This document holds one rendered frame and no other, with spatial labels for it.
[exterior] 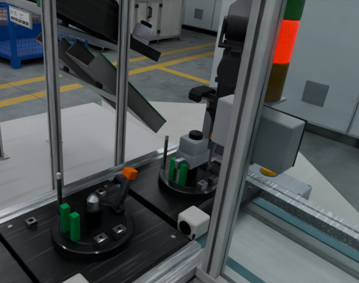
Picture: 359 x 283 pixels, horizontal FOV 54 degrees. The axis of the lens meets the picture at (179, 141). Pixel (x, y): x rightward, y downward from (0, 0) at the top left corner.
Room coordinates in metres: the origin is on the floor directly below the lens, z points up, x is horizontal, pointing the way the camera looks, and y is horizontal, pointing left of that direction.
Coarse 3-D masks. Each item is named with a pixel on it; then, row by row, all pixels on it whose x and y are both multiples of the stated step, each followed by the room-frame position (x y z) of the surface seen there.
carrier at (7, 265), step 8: (0, 240) 0.42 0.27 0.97; (0, 248) 0.41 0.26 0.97; (0, 256) 0.39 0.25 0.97; (8, 256) 0.39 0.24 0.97; (0, 264) 0.38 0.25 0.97; (8, 264) 0.38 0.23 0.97; (16, 264) 0.38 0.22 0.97; (0, 272) 0.36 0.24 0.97; (8, 272) 0.36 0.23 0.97; (16, 272) 0.37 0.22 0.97; (24, 272) 0.37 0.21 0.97; (0, 280) 0.35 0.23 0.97; (8, 280) 0.35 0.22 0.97; (16, 280) 0.35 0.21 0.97; (24, 280) 0.35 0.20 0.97
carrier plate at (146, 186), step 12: (168, 156) 0.77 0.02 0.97; (144, 168) 0.70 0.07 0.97; (156, 168) 0.71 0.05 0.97; (216, 168) 0.74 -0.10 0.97; (120, 180) 0.64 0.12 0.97; (132, 180) 0.65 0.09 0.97; (144, 180) 0.65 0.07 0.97; (156, 180) 0.66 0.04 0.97; (132, 192) 0.61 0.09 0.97; (144, 192) 0.61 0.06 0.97; (156, 192) 0.61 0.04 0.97; (144, 204) 0.58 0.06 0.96; (156, 204) 0.57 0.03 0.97; (168, 204) 0.57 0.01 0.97; (180, 204) 0.58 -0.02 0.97; (192, 204) 0.58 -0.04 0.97; (204, 204) 0.59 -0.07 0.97; (168, 216) 0.54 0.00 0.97
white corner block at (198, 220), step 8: (192, 208) 0.55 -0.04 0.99; (184, 216) 0.52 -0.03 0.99; (192, 216) 0.52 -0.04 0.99; (200, 216) 0.52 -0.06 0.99; (208, 216) 0.53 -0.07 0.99; (184, 224) 0.51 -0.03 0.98; (192, 224) 0.50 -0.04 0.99; (200, 224) 0.51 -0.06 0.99; (208, 224) 0.53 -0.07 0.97; (184, 232) 0.51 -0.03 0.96; (192, 232) 0.50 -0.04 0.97; (200, 232) 0.51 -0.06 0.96
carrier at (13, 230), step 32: (0, 224) 0.46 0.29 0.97; (64, 224) 0.44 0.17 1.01; (96, 224) 0.46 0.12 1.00; (128, 224) 0.48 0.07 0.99; (160, 224) 0.51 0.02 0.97; (32, 256) 0.40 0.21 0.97; (64, 256) 0.41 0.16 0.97; (96, 256) 0.40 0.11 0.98; (128, 256) 0.42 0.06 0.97; (160, 256) 0.43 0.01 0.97
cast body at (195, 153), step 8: (184, 136) 0.66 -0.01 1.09; (192, 136) 0.65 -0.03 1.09; (200, 136) 0.65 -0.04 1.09; (184, 144) 0.65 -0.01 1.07; (192, 144) 0.64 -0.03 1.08; (200, 144) 0.64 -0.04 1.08; (176, 152) 0.65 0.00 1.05; (184, 152) 0.65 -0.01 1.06; (192, 152) 0.63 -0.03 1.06; (200, 152) 0.65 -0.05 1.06; (208, 152) 0.67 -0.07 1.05; (176, 160) 0.63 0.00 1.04; (184, 160) 0.64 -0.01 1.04; (192, 160) 0.63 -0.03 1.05; (200, 160) 0.65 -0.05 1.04; (208, 160) 0.67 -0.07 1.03; (176, 168) 0.62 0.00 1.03
